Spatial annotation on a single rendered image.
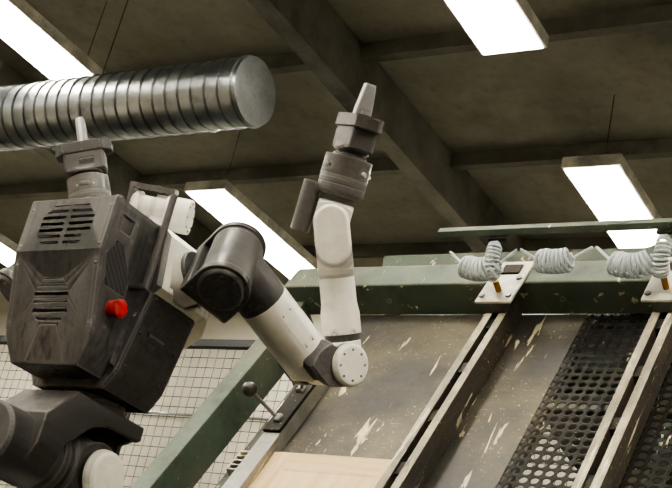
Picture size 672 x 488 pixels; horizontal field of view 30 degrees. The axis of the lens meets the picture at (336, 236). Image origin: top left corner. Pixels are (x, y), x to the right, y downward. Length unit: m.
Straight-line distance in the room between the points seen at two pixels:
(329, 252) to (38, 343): 0.53
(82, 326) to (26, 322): 0.13
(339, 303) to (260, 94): 3.55
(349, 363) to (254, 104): 3.56
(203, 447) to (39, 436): 1.24
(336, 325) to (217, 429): 1.09
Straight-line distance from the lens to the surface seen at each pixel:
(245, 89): 5.65
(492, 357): 3.12
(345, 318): 2.26
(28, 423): 2.05
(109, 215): 2.11
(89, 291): 2.09
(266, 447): 3.07
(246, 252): 2.12
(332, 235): 2.23
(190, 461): 3.21
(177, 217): 2.31
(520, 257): 3.87
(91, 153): 2.68
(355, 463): 2.94
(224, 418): 3.31
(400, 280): 3.43
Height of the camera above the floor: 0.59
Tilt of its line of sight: 23 degrees up
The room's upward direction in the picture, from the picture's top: 14 degrees clockwise
